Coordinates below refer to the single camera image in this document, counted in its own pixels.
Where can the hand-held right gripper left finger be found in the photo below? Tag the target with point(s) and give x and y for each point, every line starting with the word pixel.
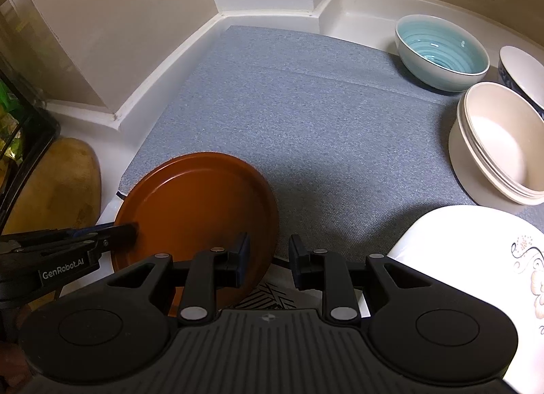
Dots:
pixel 243 254

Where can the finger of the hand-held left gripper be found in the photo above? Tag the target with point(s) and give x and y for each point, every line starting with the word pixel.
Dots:
pixel 121 236

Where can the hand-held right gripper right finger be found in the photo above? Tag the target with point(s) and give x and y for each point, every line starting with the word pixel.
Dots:
pixel 297 265

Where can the brown plate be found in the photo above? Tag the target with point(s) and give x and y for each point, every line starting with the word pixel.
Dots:
pixel 199 202

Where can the cream bowl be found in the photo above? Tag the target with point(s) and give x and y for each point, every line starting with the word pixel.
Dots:
pixel 459 156
pixel 501 143

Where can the stack of cream bowls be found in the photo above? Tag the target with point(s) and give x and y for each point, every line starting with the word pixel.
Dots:
pixel 461 122

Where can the blue patterned bowl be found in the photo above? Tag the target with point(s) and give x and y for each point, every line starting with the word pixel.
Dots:
pixel 520 73

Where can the white printed cloth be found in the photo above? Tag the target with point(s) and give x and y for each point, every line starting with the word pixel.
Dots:
pixel 272 298

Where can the wooden cutting board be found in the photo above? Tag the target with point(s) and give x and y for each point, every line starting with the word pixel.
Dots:
pixel 55 190

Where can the black rack with green packets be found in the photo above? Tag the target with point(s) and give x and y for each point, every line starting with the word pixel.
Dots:
pixel 25 130

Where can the grey fabric mat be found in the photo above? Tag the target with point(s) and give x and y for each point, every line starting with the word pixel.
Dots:
pixel 297 122

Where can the white floral plate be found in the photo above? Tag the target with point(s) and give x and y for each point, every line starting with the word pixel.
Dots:
pixel 463 232

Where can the teal ribbed bowl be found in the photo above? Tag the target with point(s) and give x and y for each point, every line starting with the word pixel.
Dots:
pixel 442 52

